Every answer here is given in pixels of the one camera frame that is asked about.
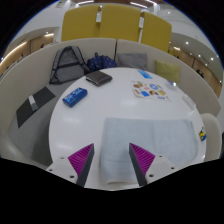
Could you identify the grey cushion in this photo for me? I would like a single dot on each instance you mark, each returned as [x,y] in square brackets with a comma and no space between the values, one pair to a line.
[132,61]

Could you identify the dark blue patterned bag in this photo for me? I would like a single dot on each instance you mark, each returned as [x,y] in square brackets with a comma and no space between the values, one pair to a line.
[101,62]

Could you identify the black laptop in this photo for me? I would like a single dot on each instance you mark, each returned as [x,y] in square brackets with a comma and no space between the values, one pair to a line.
[33,106]

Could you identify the light blue towel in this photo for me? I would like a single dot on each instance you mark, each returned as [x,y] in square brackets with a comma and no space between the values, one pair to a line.
[150,136]

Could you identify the clear pack with blue print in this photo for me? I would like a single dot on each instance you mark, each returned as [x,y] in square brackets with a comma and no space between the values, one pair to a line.
[171,84]

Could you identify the small blue box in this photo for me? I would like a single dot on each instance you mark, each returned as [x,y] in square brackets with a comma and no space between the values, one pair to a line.
[75,97]

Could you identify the ceiling lights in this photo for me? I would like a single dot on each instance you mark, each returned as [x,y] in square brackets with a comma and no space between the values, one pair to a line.
[136,4]

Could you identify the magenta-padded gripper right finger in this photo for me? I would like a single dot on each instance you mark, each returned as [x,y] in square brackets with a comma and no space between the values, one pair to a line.
[145,160]

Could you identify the curved beige sofa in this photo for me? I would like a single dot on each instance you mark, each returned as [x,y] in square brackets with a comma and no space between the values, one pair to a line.
[30,73]

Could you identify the blue card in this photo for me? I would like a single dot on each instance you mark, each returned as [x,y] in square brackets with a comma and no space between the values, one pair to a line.
[144,74]

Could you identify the yellow and blue toy figure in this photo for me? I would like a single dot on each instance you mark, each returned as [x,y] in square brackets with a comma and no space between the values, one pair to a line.
[202,134]

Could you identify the yellow partition panel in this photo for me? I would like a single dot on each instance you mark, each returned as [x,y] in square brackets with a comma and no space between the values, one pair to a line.
[156,31]
[80,23]
[120,22]

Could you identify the black wallet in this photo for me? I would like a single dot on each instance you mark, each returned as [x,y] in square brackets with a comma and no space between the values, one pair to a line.
[99,78]

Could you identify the grey backpack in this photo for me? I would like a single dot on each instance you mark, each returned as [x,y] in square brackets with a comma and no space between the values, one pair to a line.
[68,65]

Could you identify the white sticker sheet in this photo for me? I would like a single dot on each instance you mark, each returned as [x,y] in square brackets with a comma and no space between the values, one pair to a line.
[150,90]

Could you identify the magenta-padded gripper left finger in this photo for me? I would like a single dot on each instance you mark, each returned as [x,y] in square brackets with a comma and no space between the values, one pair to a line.
[80,161]

